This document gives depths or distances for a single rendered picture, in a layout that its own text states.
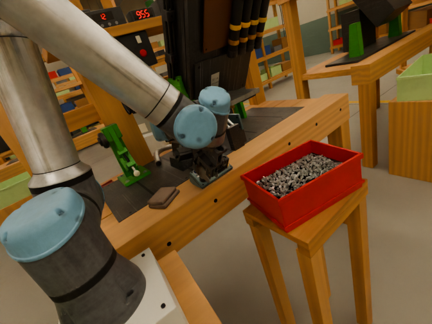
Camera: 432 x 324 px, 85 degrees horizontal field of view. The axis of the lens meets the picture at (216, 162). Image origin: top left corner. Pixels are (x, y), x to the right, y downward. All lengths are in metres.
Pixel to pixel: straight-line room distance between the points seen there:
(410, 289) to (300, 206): 1.02
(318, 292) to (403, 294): 0.80
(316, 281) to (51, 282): 0.67
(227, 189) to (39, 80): 0.65
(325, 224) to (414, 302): 0.92
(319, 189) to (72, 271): 0.61
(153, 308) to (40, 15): 0.46
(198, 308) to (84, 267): 0.26
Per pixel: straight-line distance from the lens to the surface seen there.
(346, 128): 1.55
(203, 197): 0.85
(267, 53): 6.94
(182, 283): 0.64
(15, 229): 0.44
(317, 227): 0.74
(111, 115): 1.30
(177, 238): 0.85
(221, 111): 0.55
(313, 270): 0.79
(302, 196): 0.70
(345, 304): 1.55
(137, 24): 1.28
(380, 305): 1.56
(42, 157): 0.54
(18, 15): 0.42
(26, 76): 0.54
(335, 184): 0.78
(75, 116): 1.37
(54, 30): 0.41
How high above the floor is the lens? 1.31
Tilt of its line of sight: 24 degrees down
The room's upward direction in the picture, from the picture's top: 19 degrees counter-clockwise
